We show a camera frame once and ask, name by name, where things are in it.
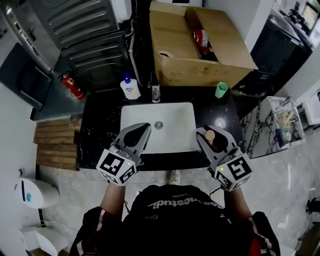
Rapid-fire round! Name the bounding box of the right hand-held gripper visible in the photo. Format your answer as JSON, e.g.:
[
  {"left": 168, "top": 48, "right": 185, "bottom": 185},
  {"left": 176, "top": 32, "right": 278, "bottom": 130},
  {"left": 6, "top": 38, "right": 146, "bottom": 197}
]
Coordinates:
[{"left": 195, "top": 124, "right": 253, "bottom": 192}]

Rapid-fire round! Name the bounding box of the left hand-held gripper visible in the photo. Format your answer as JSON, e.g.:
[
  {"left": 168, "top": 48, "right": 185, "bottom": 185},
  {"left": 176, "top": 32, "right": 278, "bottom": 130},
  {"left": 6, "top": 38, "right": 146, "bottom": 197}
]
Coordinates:
[{"left": 96, "top": 122, "right": 153, "bottom": 187}]

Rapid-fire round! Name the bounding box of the person's left forearm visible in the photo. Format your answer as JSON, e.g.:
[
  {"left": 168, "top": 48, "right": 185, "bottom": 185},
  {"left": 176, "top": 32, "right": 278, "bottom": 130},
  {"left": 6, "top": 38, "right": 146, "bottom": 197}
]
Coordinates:
[{"left": 99, "top": 181, "right": 126, "bottom": 221}]

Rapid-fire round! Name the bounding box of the person's right forearm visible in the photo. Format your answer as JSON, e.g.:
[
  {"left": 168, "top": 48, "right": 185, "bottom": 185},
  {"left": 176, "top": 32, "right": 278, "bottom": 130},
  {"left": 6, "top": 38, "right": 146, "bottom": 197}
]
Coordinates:
[{"left": 221, "top": 186, "right": 253, "bottom": 221}]

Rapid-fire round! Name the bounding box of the white rectangular sink basin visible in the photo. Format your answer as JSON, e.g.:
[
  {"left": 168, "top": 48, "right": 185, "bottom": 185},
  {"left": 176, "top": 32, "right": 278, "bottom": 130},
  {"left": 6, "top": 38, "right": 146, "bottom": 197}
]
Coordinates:
[{"left": 119, "top": 101, "right": 197, "bottom": 155}]

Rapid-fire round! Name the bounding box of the white soap bottle blue pump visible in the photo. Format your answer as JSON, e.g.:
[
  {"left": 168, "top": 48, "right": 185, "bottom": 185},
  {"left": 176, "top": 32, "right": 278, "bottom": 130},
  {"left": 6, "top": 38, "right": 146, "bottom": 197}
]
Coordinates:
[{"left": 119, "top": 73, "right": 142, "bottom": 101}]

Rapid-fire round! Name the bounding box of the marble pattern cabinet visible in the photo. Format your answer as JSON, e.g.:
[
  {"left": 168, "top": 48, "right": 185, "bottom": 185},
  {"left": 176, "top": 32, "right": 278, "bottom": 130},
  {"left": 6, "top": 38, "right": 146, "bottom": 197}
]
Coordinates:
[{"left": 239, "top": 95, "right": 306, "bottom": 160}]

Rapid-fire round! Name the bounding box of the chrome faucet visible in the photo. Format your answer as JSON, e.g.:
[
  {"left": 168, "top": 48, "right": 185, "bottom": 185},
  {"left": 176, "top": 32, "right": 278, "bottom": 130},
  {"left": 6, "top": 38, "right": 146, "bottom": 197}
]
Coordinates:
[{"left": 149, "top": 71, "right": 161, "bottom": 104}]

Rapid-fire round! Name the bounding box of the green plastic cup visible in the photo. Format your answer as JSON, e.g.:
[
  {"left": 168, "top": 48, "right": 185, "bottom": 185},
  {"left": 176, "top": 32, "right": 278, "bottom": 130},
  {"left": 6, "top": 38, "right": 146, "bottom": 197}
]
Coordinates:
[{"left": 214, "top": 81, "right": 230, "bottom": 100}]

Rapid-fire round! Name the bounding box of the person's beige shoe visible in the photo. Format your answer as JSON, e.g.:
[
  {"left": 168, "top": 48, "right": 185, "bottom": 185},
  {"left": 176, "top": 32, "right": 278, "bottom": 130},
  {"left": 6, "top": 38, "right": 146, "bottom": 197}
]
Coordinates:
[{"left": 166, "top": 169, "right": 182, "bottom": 186}]

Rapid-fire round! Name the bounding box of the black waste bin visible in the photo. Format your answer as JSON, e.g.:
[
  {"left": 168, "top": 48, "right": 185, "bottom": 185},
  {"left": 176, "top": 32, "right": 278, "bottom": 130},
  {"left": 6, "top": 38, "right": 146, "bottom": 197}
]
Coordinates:
[{"left": 230, "top": 83, "right": 276, "bottom": 119}]

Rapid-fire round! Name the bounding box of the stack of wooden boards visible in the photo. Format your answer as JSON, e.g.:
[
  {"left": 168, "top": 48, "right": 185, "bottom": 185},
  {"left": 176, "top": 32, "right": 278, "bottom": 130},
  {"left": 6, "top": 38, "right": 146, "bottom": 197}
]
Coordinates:
[{"left": 33, "top": 117, "right": 83, "bottom": 172}]

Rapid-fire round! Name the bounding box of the red fire extinguisher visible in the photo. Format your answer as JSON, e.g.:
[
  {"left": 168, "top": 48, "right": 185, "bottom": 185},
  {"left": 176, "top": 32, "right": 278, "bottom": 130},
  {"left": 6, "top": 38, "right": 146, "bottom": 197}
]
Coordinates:
[{"left": 57, "top": 70, "right": 86, "bottom": 101}]

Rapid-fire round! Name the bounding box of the person's black shirt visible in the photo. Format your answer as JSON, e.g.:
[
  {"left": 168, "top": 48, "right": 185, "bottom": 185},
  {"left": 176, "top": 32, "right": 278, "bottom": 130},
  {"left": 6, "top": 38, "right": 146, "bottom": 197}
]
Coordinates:
[{"left": 69, "top": 184, "right": 281, "bottom": 256}]

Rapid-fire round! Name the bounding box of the large cardboard box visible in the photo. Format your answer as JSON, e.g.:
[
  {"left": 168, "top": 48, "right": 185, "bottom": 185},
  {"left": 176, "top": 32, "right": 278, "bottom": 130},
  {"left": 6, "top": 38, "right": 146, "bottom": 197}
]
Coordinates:
[{"left": 148, "top": 0, "right": 259, "bottom": 89}]

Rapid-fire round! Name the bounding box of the red canister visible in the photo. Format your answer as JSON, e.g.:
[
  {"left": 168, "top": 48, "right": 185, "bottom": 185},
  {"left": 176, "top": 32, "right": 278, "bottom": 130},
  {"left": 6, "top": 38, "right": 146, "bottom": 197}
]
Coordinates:
[{"left": 192, "top": 28, "right": 214, "bottom": 52}]

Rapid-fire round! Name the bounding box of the white round bin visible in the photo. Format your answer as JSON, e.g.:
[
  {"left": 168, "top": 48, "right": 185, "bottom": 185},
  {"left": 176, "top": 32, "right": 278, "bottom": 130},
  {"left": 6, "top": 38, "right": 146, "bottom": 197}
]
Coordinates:
[{"left": 13, "top": 168, "right": 61, "bottom": 210}]

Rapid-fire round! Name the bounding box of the black wheeled base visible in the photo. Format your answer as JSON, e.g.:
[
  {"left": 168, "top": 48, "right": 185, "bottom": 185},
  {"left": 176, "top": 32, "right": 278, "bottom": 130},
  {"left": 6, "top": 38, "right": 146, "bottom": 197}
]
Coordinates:
[{"left": 305, "top": 197, "right": 320, "bottom": 215}]

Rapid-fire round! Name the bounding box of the dark grey cabinet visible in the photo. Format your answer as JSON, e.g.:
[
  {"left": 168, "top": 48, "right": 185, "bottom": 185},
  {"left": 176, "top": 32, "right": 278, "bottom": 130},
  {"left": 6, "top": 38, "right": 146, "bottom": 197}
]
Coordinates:
[{"left": 0, "top": 42, "right": 54, "bottom": 111}]

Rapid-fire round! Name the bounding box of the white plastic canister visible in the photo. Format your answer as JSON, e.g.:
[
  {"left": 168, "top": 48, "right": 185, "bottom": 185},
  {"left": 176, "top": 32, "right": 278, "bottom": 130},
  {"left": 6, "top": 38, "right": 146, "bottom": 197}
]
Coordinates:
[{"left": 110, "top": 0, "right": 133, "bottom": 24}]

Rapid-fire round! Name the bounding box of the white ceramic fixture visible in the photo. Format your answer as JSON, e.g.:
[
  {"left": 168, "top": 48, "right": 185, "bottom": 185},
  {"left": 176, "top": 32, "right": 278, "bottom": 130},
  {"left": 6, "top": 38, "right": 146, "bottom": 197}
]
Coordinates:
[{"left": 19, "top": 225, "right": 70, "bottom": 256}]

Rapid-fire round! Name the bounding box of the computer monitor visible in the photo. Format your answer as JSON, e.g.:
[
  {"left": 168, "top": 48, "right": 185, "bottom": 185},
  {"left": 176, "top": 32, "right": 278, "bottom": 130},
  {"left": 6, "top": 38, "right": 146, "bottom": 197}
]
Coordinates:
[{"left": 300, "top": 0, "right": 320, "bottom": 31}]

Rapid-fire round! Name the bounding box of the thin black cable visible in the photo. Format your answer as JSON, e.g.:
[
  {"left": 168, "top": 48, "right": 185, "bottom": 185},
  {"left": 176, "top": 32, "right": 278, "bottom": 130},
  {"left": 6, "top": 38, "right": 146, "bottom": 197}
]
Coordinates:
[{"left": 208, "top": 185, "right": 224, "bottom": 198}]

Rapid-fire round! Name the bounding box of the grey drain hose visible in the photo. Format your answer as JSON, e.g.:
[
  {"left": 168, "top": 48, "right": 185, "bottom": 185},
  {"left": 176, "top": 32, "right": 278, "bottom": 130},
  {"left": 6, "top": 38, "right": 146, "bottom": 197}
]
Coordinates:
[{"left": 128, "top": 19, "right": 144, "bottom": 87}]

